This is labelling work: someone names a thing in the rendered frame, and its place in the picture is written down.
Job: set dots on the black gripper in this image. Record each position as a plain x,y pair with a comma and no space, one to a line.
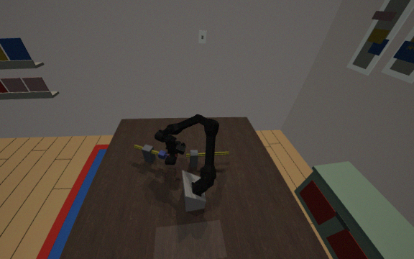
171,160

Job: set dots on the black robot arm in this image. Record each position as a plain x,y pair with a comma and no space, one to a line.
211,127

